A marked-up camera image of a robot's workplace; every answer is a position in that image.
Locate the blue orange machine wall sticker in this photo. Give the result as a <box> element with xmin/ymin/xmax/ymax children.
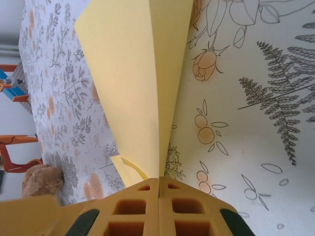
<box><xmin>0</xmin><ymin>63</ymin><xmax>32</xmax><ymax>115</ymax></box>

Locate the yellow cloth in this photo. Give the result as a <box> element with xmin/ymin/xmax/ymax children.
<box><xmin>0</xmin><ymin>0</ymin><xmax>192</xmax><ymax>236</ymax></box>

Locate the brown teddy bear plush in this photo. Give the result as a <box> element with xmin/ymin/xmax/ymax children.
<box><xmin>21</xmin><ymin>164</ymin><xmax>65</xmax><ymax>199</ymax></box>

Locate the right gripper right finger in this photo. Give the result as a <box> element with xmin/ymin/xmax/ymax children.
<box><xmin>159</xmin><ymin>177</ymin><xmax>254</xmax><ymax>236</ymax></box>

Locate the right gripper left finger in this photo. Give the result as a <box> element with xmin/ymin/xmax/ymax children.
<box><xmin>66</xmin><ymin>177</ymin><xmax>160</xmax><ymax>236</ymax></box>

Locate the floral patterned tablecloth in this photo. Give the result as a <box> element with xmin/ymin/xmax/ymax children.
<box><xmin>18</xmin><ymin>0</ymin><xmax>315</xmax><ymax>236</ymax></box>

